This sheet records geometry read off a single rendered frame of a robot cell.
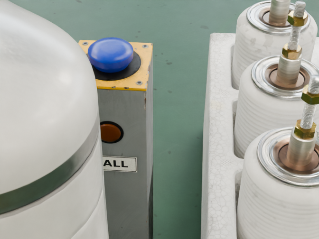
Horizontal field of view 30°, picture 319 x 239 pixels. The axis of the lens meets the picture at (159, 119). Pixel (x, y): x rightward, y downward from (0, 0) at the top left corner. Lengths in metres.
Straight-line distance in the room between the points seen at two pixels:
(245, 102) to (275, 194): 0.14
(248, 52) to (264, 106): 0.13
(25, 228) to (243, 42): 0.54
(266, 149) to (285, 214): 0.06
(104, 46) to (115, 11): 0.70
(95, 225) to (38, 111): 0.07
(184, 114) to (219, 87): 0.24
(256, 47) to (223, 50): 0.10
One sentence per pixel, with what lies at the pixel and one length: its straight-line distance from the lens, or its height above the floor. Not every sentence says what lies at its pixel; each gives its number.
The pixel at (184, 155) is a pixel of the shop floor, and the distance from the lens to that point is 0.89.
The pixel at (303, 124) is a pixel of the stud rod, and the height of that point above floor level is 0.29.
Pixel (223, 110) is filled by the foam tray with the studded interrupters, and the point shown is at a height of 0.18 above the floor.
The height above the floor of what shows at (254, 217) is 0.20.
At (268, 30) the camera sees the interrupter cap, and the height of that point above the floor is 0.25.
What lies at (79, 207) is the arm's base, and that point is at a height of 0.45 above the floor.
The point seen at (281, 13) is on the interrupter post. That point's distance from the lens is 0.72.
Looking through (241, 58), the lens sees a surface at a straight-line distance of 0.73.
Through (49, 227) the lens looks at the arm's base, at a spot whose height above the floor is 0.46.
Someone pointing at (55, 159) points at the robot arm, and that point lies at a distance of 0.20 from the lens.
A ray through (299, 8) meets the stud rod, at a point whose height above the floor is 0.34.
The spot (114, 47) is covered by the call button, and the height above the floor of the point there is 0.33.
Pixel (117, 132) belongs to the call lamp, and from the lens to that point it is 0.54.
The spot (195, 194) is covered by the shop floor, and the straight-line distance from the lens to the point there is 0.84.
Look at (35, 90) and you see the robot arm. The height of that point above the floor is 0.50.
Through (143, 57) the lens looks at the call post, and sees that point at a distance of 0.54.
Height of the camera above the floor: 0.63
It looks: 41 degrees down
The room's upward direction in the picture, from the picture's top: straight up
